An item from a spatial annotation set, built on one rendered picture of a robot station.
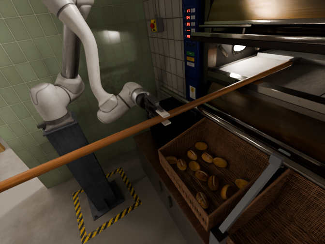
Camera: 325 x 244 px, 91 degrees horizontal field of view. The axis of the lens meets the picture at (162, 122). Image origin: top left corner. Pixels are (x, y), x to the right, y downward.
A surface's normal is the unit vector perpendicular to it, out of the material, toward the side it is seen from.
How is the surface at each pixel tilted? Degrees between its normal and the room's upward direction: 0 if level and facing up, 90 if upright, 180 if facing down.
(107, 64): 90
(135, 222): 0
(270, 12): 70
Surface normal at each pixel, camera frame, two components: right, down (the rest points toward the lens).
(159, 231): -0.12, -0.82
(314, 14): -0.85, 0.07
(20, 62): 0.49, 0.44
